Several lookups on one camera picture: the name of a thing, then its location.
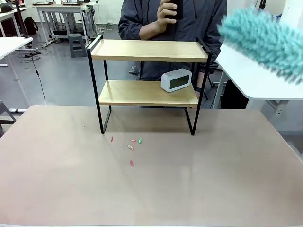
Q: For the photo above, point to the person's right hand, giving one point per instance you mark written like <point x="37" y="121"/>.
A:
<point x="162" y="20"/>

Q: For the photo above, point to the white digital alarm clock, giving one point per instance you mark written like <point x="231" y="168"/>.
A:
<point x="176" y="80"/>

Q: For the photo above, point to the teal chenille duster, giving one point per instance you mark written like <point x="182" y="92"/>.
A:
<point x="262" y="42"/>

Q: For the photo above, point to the person's right forearm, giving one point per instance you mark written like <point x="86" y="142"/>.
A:
<point x="142" y="30"/>

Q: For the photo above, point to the person's left forearm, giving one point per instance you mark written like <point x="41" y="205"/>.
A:
<point x="200" y="79"/>

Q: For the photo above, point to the two-tier wood and black shelf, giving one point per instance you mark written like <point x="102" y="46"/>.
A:
<point x="146" y="53"/>

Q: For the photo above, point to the person in grey jacket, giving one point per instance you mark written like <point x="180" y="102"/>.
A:
<point x="201" y="21"/>

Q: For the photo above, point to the dark wristwatch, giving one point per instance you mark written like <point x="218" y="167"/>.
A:
<point x="198" y="89"/>

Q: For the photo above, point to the grey plastic step stool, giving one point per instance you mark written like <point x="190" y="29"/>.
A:
<point x="77" y="45"/>

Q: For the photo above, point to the large white table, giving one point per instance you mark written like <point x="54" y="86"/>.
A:
<point x="239" y="75"/>

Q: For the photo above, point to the white desk with grey legs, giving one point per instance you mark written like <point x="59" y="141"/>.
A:
<point x="61" y="14"/>

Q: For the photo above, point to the black bag under table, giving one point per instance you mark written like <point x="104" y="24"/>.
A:
<point x="233" y="94"/>

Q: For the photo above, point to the black backpack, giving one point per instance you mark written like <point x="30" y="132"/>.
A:
<point x="30" y="25"/>

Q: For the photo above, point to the small white table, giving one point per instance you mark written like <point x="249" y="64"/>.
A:
<point x="11" y="45"/>

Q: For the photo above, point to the white desk with dark items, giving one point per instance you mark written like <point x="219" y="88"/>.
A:
<point x="9" y="14"/>

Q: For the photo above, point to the white power strip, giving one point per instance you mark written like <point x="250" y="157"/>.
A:
<point x="17" y="110"/>

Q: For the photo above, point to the grey chair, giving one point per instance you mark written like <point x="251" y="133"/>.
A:
<point x="6" y="118"/>

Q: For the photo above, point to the black camera stand pole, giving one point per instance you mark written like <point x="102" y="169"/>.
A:
<point x="21" y="19"/>
<point x="262" y="2"/>

